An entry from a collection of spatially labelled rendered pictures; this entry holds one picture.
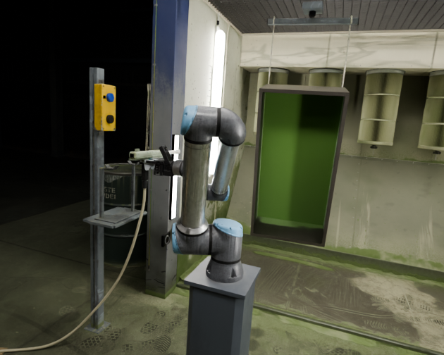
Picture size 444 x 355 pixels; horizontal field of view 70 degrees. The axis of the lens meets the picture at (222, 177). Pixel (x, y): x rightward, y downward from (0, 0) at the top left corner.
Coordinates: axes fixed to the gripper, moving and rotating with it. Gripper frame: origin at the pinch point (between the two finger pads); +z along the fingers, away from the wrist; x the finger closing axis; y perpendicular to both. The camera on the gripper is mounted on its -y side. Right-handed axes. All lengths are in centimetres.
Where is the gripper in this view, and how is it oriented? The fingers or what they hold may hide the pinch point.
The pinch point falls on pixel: (144, 159)
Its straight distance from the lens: 185.1
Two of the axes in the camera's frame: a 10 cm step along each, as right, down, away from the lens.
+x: 3.5, -1.4, 9.3
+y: -0.7, 9.8, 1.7
